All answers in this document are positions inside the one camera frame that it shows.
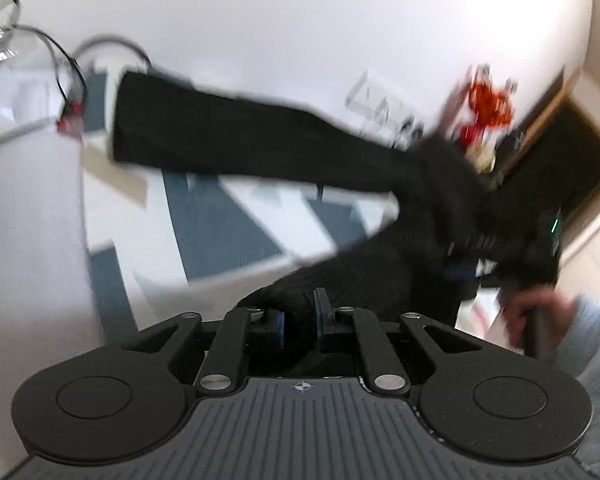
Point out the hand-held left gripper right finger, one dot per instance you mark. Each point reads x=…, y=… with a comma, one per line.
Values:
x=321, y=325

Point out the person's right forearm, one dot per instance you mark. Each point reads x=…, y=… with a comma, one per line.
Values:
x=595, y=360

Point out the black fleece garment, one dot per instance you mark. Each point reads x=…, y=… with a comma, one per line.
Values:
x=230, y=135

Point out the dark wood-framed panel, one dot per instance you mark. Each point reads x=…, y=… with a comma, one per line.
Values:
x=575, y=160

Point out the small red adapter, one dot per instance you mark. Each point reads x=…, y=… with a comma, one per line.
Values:
x=71, y=116

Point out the clear plastic box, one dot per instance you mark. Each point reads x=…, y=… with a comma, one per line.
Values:
x=375, y=100

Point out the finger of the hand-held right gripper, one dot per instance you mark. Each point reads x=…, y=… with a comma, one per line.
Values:
x=460, y=272

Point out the person's right hand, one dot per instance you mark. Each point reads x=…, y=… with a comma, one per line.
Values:
x=520, y=310

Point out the red ornament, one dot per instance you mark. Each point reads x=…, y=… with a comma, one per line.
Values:
x=485, y=105

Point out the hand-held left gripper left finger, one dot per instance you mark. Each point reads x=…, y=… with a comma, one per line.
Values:
x=280, y=332

